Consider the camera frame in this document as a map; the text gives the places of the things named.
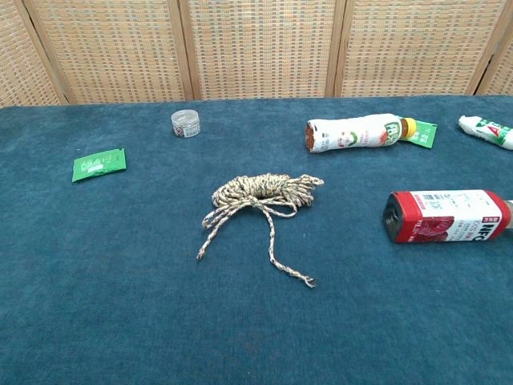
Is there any braided beige rope bundle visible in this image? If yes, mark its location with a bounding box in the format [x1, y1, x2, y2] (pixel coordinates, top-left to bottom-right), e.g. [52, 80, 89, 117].
[196, 172, 325, 289]

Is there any small clear plastic jar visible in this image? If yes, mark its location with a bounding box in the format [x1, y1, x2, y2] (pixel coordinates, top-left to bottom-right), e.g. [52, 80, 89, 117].
[170, 110, 202, 140]

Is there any white bottle with orange cap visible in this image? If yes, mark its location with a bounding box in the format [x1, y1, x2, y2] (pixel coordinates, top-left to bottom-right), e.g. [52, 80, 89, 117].
[305, 113, 418, 154]

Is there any woven folding screen panel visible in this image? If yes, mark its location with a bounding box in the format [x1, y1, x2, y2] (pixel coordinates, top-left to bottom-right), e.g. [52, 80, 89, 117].
[15, 0, 196, 105]
[178, 0, 345, 101]
[332, 0, 507, 98]
[0, 0, 67, 108]
[476, 31, 513, 96]

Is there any green foil sachet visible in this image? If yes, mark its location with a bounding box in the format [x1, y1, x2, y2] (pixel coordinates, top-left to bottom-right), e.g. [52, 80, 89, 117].
[407, 119, 438, 149]
[71, 148, 127, 184]

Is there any blue carpet table cover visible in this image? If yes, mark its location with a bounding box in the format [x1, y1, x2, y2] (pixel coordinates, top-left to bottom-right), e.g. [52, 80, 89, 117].
[0, 95, 513, 385]

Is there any red label juice bottle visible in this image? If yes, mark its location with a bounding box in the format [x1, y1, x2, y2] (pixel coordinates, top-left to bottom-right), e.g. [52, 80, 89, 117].
[383, 188, 513, 245]

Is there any small white yogurt bottle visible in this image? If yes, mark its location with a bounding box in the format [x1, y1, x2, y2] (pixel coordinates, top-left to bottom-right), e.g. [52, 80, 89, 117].
[458, 115, 513, 152]

